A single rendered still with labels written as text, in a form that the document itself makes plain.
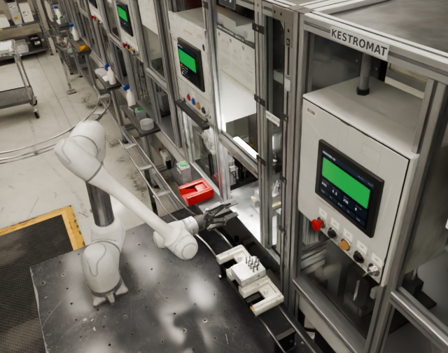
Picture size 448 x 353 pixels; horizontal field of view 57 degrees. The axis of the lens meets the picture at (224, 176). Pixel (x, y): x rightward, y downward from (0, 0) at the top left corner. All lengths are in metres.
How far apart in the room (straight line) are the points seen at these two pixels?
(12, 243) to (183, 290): 2.04
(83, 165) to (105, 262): 0.54
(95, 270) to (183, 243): 0.51
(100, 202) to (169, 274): 0.53
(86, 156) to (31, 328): 1.69
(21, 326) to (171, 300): 1.37
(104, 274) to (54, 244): 1.62
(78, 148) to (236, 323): 1.05
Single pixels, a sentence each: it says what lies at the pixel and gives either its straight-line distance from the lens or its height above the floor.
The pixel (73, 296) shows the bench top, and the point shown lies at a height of 0.68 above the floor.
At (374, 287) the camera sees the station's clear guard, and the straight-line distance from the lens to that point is 1.45.
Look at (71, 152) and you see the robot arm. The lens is 1.76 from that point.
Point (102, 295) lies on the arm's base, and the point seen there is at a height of 0.71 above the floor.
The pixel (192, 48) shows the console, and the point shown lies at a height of 1.72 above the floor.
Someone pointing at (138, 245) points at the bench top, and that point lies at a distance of 2.45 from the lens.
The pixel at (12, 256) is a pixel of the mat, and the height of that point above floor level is 0.01.
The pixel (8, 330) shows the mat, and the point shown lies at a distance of 3.27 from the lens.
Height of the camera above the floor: 2.36
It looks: 36 degrees down
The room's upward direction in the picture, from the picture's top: 5 degrees counter-clockwise
